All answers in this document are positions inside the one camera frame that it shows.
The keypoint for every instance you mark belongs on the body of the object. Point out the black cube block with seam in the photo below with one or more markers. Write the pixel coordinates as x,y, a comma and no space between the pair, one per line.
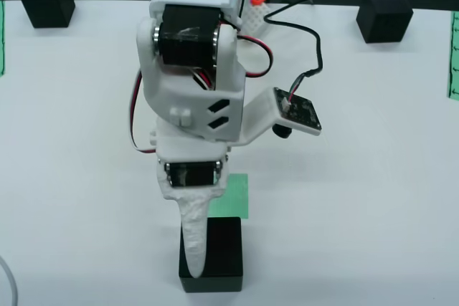
383,15

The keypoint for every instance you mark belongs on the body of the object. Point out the green striped square marker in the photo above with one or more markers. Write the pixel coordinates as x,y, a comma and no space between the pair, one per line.
236,198

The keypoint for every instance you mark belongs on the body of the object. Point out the green paper strip with arrows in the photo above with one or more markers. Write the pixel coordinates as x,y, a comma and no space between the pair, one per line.
1,33
454,55

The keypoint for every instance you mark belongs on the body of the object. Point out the wrist camera on white mount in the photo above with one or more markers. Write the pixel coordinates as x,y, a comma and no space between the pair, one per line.
297,112

